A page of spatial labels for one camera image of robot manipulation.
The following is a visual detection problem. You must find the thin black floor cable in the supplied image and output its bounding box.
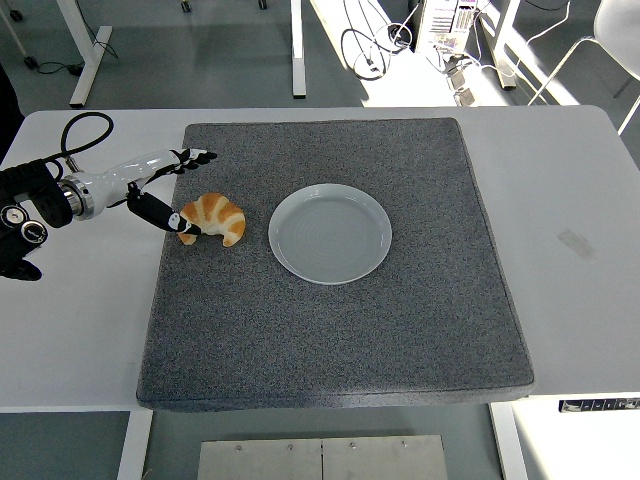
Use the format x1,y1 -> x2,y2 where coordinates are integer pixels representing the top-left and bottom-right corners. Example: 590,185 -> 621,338
36,59 -> 85,77

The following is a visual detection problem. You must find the white chair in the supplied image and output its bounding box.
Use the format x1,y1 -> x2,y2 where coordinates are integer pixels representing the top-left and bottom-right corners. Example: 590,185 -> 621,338
527,0 -> 640,137

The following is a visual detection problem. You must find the grey metal plate with screws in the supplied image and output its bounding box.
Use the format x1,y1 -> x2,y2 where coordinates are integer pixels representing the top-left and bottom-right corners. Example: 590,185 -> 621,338
197,434 -> 450,480

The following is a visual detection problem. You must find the grey power adapter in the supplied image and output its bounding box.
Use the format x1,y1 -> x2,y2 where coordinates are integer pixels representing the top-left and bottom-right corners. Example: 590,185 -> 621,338
447,69 -> 480,107

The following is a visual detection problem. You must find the black rounded object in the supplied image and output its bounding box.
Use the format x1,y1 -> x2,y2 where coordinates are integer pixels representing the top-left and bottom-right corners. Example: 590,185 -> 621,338
0,63 -> 25,162

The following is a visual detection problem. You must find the white table leg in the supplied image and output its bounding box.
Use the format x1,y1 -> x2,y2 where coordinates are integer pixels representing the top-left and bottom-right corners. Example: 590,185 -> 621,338
489,402 -> 529,480
116,409 -> 154,480

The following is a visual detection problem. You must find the white computer tower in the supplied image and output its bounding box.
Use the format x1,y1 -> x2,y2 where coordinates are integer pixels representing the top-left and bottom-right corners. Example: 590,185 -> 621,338
414,0 -> 490,54

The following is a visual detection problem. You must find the grey speckled mat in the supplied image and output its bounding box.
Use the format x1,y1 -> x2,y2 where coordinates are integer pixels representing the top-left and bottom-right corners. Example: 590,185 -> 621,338
136,117 -> 536,413

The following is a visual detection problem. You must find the black coiled cable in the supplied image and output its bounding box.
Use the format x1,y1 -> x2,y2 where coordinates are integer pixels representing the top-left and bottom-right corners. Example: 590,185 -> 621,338
341,27 -> 394,82

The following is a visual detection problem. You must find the clear tape patch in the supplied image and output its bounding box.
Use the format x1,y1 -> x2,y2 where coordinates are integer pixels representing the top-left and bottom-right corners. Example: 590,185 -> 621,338
557,228 -> 599,264

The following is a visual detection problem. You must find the golden croissant bread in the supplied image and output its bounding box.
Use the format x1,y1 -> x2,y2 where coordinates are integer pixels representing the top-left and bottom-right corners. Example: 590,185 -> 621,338
177,192 -> 247,248

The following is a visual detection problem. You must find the table height control panel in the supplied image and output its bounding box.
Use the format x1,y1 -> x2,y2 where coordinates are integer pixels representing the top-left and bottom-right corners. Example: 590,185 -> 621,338
558,397 -> 640,415

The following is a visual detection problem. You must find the round grey plate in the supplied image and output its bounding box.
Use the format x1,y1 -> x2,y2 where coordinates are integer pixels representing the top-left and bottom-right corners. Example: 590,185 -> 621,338
267,182 -> 394,286

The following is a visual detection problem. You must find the white desk leg with foot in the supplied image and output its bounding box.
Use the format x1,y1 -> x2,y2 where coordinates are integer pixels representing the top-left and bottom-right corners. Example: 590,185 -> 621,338
479,0 -> 522,92
55,0 -> 114,109
290,0 -> 308,99

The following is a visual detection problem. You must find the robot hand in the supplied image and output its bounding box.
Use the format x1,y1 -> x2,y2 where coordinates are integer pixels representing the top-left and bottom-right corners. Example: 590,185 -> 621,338
89,147 -> 219,237

